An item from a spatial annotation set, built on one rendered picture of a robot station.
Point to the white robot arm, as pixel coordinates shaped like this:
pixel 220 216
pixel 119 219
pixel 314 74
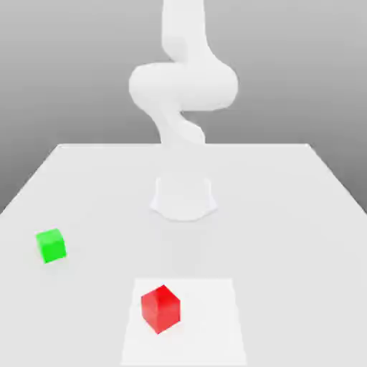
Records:
pixel 183 86

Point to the small red cube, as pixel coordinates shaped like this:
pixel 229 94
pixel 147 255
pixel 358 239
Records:
pixel 160 309

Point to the small green cube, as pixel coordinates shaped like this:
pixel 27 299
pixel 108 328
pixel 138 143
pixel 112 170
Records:
pixel 51 246

